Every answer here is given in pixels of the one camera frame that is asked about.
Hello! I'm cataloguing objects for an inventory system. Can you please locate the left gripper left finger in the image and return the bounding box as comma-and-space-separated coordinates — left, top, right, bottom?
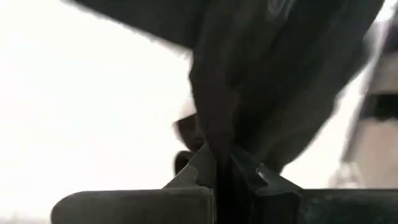
50, 143, 217, 224

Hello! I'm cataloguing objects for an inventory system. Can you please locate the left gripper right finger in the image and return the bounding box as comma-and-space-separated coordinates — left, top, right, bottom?
230, 148, 398, 224

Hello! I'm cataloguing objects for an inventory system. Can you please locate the black garment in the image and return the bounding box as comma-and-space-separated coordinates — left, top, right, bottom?
67, 0, 386, 174

